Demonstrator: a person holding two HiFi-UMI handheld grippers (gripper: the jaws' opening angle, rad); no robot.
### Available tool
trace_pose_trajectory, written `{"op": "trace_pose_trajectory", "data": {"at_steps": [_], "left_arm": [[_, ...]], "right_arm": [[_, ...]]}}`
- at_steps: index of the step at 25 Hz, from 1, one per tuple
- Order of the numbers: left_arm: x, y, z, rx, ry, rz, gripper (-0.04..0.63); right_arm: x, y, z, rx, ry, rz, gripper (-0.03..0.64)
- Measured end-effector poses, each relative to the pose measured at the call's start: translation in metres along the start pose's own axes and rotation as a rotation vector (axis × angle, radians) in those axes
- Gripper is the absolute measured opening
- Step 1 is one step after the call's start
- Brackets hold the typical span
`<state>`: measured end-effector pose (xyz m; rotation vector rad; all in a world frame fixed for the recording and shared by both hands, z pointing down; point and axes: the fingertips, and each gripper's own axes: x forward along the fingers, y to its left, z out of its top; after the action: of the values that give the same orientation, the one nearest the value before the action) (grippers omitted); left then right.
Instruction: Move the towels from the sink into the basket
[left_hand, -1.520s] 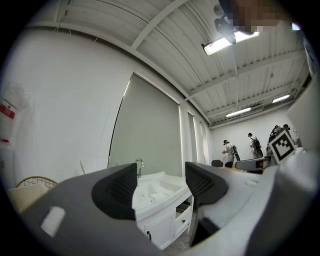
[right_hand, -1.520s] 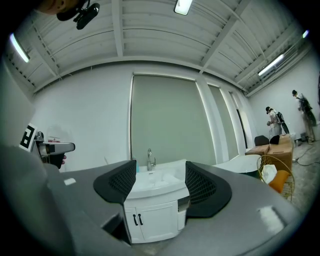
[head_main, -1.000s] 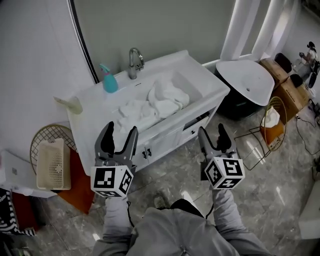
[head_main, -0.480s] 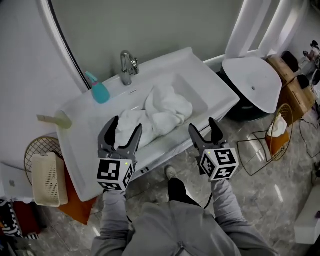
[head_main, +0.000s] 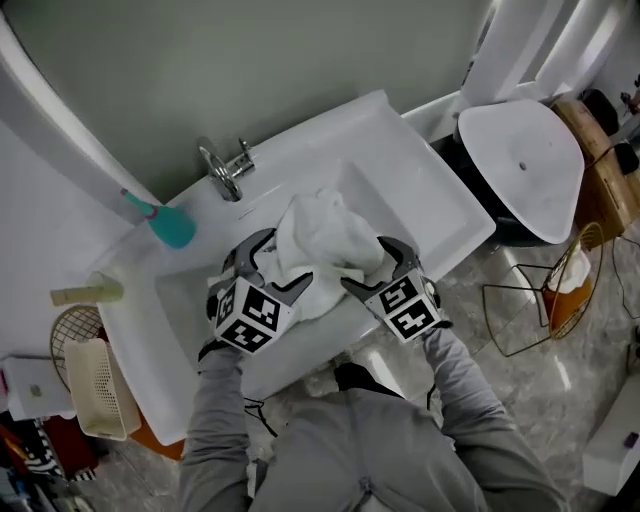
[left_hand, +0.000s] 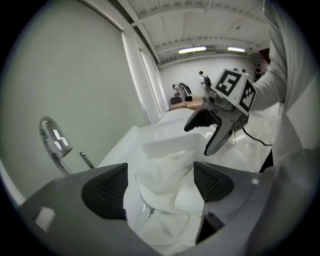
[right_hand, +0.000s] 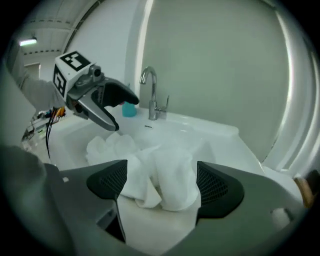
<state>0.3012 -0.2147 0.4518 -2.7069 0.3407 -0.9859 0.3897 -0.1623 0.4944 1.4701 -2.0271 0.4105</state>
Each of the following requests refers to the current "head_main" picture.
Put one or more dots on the person's left forearm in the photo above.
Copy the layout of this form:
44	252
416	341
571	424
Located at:
215	425

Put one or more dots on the cream plastic laundry basket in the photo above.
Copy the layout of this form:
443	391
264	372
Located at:
90	380

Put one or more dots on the small purple object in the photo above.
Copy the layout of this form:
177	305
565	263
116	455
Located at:
632	439

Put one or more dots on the chrome faucet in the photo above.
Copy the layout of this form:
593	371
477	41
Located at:
220	175

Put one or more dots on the black white striped blanket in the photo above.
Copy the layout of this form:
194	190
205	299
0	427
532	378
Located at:
40	460

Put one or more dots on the person's right forearm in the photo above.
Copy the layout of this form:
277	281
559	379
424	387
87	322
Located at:
465	400

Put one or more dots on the white water dispenser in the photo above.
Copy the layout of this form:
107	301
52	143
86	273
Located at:
30	372

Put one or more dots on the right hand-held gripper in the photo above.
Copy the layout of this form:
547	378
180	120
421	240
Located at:
405	310

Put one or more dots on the pale green cup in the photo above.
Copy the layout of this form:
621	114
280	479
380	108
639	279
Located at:
107	290

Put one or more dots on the black bag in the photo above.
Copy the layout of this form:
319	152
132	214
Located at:
627	157
600	110

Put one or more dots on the person's black trouser leg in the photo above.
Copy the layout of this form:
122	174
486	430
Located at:
360	377

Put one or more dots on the cardboard box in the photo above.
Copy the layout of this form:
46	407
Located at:
605	200
580	130

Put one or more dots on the orange armchair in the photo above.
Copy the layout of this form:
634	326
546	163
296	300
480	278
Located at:
65	440

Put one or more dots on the white rounded side table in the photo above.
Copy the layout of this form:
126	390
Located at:
520	165

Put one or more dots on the person's grey hoodie torso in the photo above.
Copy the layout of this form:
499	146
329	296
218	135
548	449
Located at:
360	460

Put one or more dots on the teal spray bottle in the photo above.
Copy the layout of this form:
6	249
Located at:
175	230

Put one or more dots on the cream flat stick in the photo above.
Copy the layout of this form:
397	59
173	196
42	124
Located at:
70	296

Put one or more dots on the cream cloth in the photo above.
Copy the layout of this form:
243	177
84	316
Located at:
570	270

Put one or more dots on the white washbasin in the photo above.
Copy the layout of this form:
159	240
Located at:
400	165

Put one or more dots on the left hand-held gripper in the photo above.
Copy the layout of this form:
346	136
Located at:
250	315

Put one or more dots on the white low cabinet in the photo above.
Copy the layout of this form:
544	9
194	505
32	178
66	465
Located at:
610	450

